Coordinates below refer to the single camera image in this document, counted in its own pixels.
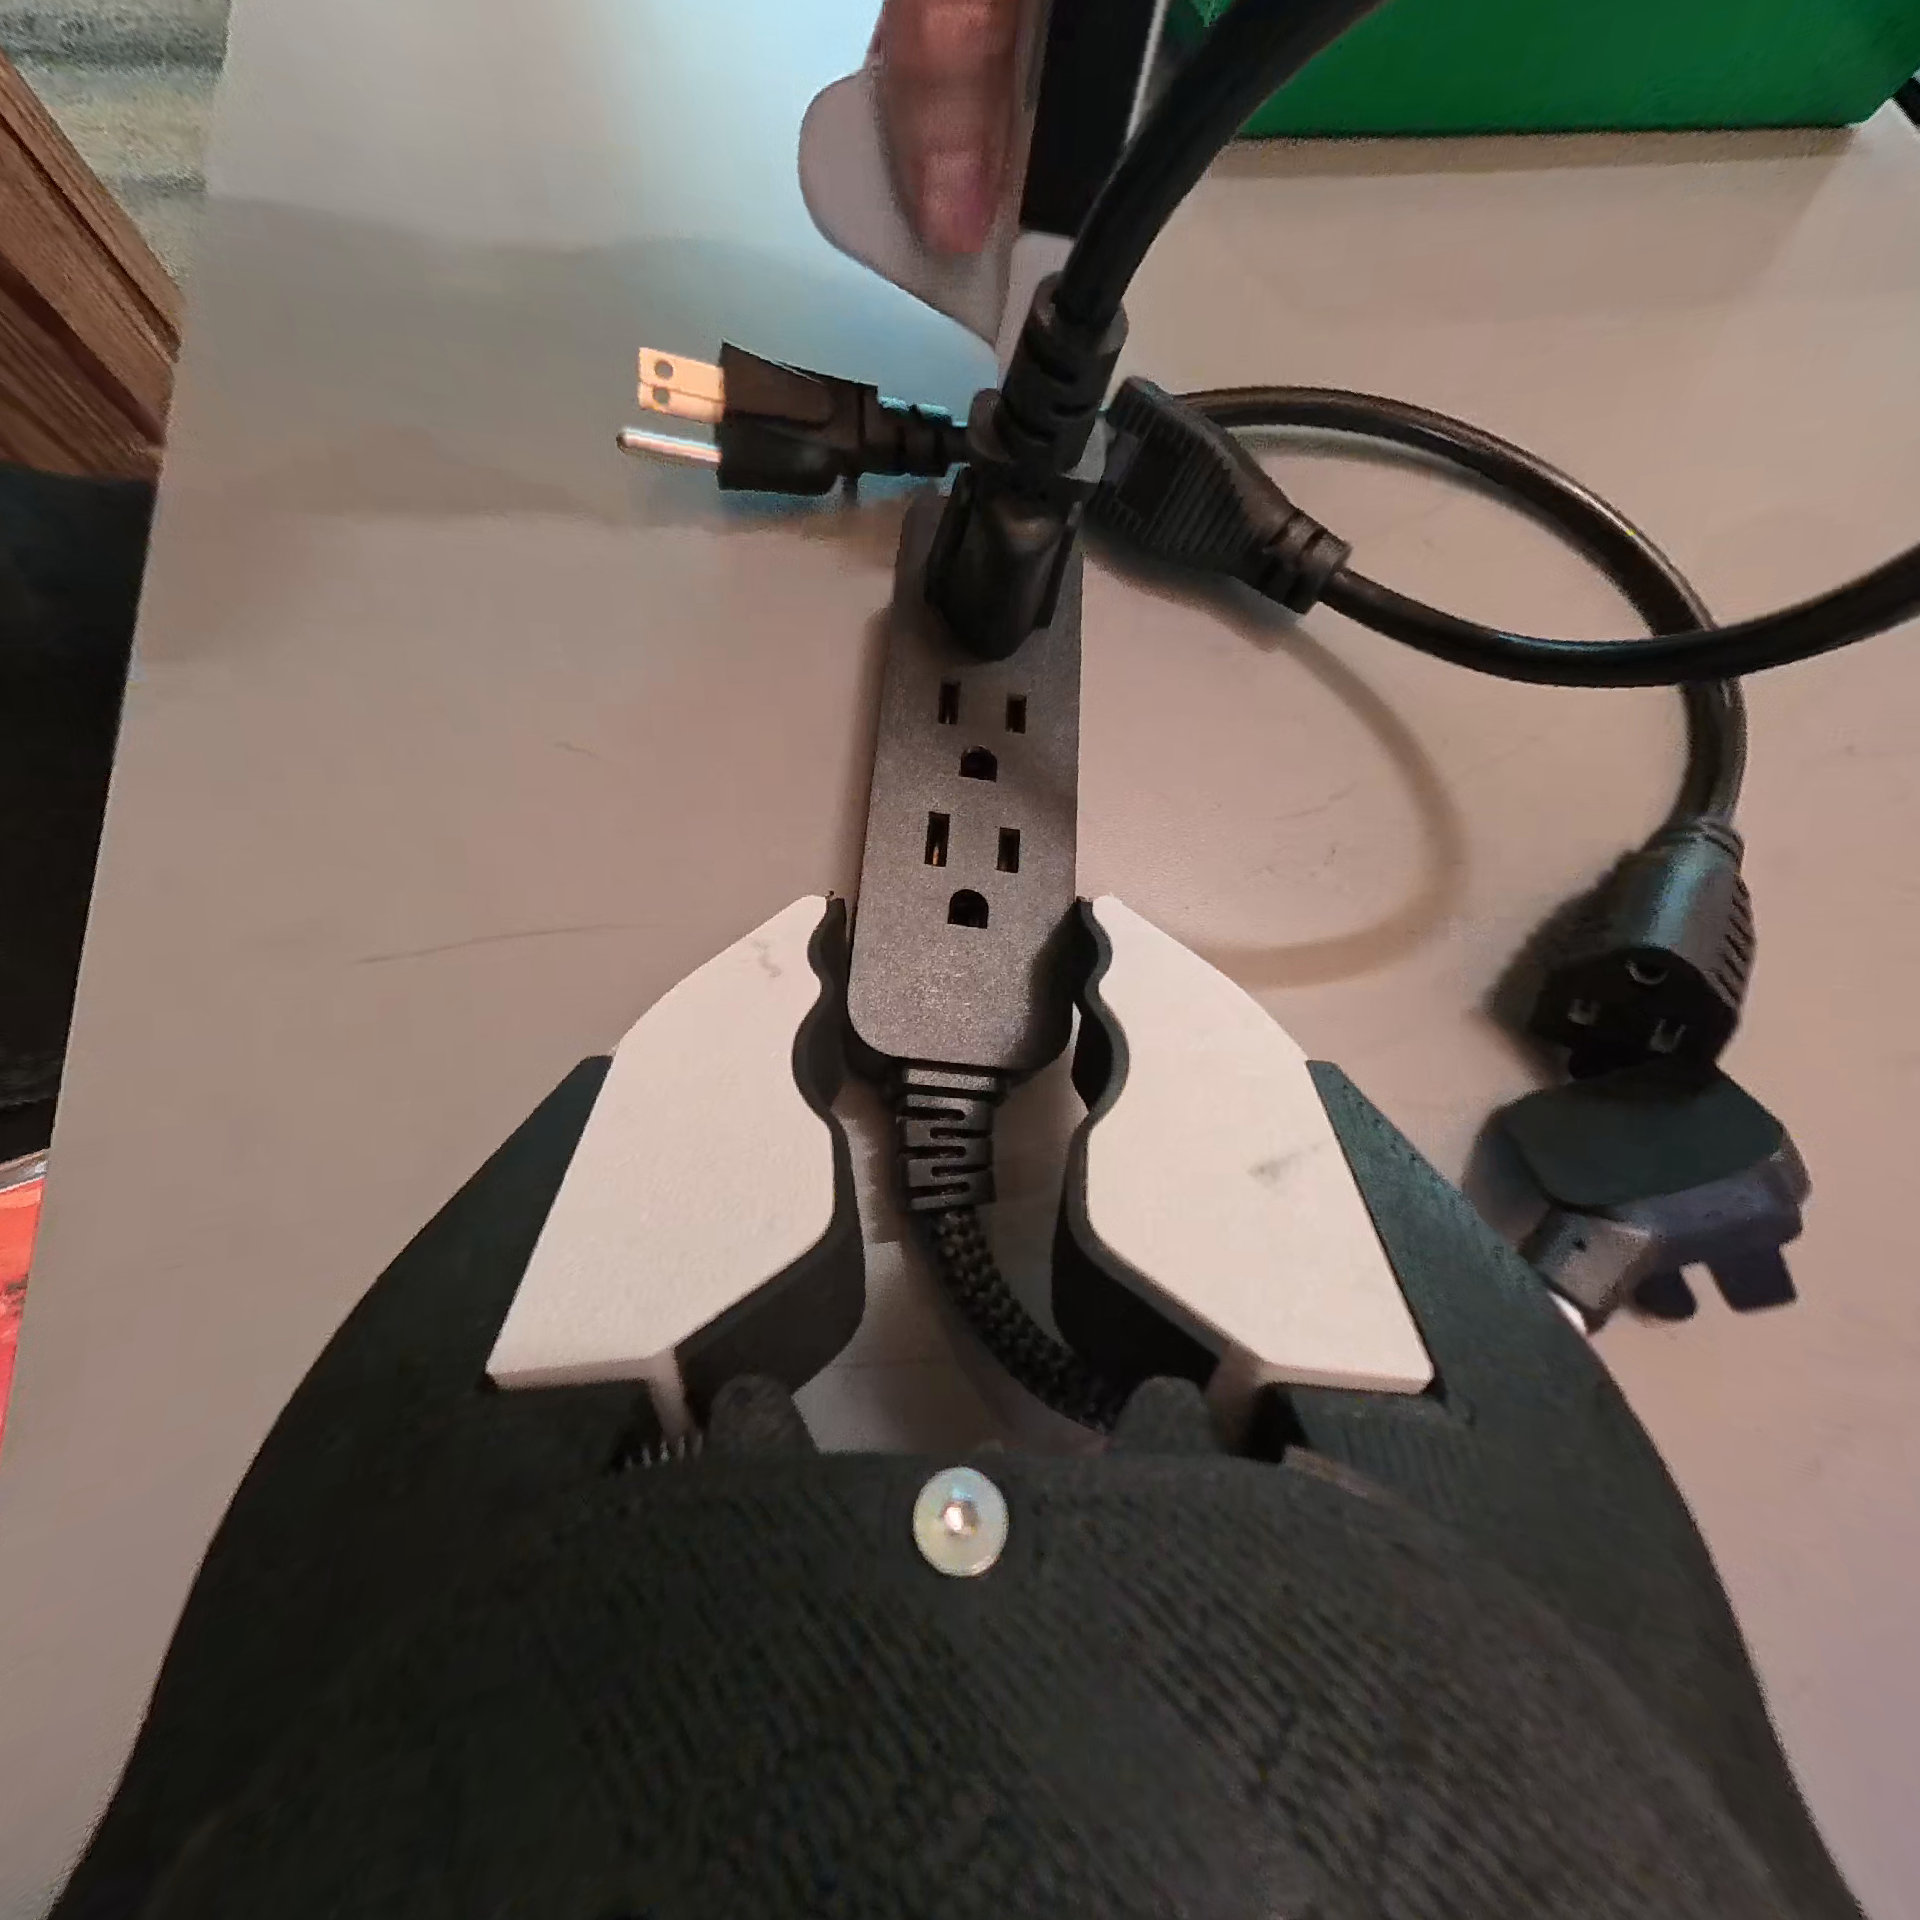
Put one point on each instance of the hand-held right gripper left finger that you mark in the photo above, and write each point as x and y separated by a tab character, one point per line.
674	1155

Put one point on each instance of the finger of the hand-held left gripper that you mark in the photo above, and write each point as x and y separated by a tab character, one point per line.
1159	75
843	181

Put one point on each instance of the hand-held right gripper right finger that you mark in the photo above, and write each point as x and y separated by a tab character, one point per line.
1245	1155

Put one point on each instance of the black power strip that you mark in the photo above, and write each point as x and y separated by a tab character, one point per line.
960	961

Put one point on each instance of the black angled plug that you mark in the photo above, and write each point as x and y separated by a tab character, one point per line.
1635	1155

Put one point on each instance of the person's left hand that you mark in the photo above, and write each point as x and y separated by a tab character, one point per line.
945	121

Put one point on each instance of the black socket connector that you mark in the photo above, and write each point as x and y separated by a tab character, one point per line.
1201	488
1665	930

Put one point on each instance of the green crate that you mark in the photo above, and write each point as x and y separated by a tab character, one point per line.
1574	60

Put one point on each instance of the red printed object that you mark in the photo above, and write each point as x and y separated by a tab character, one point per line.
14	1291

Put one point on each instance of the wooden cabinet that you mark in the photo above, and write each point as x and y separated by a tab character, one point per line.
61	331

